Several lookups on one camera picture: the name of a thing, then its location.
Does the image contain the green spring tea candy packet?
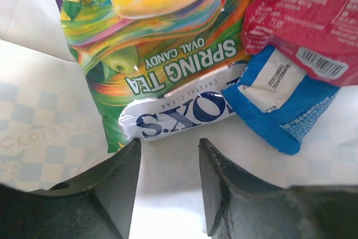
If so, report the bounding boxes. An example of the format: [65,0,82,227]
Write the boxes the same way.
[60,0,254,152]

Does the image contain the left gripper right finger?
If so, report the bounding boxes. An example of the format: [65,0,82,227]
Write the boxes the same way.
[199,138,357,238]

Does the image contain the blue checkered paper bag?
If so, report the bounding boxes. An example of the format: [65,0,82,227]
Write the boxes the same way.
[1,0,357,238]

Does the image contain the red small snack packet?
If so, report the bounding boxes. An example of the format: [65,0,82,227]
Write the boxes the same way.
[242,0,357,87]

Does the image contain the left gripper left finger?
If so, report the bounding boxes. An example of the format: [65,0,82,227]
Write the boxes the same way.
[1,139,141,238]

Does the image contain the blue small snack packet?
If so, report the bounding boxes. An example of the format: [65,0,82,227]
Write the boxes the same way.
[222,45,340,155]

